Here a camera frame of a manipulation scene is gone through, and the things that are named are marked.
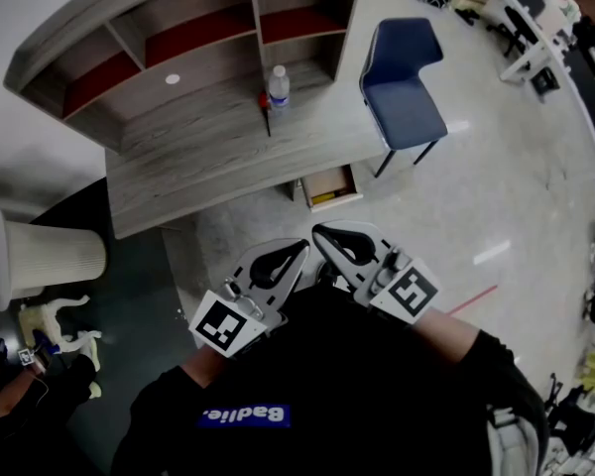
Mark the white curved plastic piece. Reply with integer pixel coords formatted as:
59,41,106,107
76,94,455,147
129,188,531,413
44,293,103,354

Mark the person's left forearm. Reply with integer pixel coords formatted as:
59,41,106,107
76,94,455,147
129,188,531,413
178,342,232,391

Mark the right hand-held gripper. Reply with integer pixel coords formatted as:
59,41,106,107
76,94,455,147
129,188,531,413
310,219,440,325

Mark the red floor tape line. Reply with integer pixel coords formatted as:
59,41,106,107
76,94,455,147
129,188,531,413
448,284,500,316

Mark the person's black shirt torso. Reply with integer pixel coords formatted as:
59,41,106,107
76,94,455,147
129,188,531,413
111,285,551,476

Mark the white ribbed cylinder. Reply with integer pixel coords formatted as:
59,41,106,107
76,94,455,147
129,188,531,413
3,219,108,300

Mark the grey shoulder bag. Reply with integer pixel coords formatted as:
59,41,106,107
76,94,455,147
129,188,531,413
485,404,541,476

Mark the cream foam block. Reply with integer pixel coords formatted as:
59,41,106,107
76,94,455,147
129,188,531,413
18,302,63,351

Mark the long white work table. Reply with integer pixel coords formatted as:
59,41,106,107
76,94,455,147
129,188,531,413
475,0,595,168

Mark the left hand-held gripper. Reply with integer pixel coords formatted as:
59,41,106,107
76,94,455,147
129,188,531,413
187,238,311,360

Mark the blue chair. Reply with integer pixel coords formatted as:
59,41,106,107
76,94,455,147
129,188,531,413
359,16,449,179

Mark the clear plastic water bottle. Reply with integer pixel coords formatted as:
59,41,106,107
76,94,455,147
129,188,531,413
267,64,292,118

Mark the small red object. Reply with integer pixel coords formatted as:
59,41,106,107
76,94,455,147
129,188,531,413
257,90,273,138

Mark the wooden desk drawer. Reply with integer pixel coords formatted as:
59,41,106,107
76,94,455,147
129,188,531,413
299,164,364,213

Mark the yellow-orange object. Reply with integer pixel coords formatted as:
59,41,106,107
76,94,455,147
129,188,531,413
310,190,351,205

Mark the grey wooden hutch shelf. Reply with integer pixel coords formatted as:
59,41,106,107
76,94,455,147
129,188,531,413
2,0,366,156

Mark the black office chair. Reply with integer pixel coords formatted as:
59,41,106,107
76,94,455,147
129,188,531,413
544,372,595,458
488,6,539,60

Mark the black floor bin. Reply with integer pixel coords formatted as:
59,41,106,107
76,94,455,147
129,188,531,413
530,66,559,96

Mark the dark floor mat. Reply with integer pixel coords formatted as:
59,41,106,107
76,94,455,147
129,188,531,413
29,176,199,465

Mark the person's right forearm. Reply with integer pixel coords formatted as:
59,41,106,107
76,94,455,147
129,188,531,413
407,308,527,396

